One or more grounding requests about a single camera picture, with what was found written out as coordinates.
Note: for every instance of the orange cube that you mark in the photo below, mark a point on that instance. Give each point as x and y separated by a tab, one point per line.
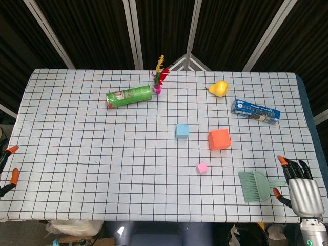
219	140

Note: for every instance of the black folding screen panel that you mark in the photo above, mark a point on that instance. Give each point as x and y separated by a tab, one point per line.
230	30
307	51
15	51
164	25
89	30

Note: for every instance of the blue cookie box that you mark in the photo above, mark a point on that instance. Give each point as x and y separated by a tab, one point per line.
256	111

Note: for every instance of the checked white tablecloth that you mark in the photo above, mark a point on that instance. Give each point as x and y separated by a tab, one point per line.
77	153

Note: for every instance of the yellow toy pear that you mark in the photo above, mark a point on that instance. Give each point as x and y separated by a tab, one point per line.
217	89

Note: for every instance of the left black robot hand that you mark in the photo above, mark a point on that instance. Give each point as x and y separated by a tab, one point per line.
15	176

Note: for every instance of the green hand brush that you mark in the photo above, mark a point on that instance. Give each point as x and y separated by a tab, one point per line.
253	187

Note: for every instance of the small pink cube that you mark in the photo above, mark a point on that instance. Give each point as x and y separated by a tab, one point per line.
202	168

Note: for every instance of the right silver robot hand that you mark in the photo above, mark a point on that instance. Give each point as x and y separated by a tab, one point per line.
305	194

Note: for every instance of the brown cardboard box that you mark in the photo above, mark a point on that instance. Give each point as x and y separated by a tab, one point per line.
102	242

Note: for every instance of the light blue cube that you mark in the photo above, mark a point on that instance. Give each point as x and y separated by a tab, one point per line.
182	132

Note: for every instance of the grey-blue robot torso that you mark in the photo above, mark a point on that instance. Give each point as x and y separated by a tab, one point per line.
153	234

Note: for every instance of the white plastic bag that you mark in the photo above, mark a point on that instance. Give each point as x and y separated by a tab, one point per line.
74	226

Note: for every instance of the black trash bin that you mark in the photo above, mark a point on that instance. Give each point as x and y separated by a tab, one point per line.
246	237

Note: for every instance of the white triangular metal frame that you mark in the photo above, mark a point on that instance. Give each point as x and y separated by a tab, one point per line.
188	59

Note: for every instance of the green chip can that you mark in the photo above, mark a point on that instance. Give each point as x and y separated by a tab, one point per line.
129	96

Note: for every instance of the colourful feather shuttlecock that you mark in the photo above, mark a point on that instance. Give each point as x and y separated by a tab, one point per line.
159	78

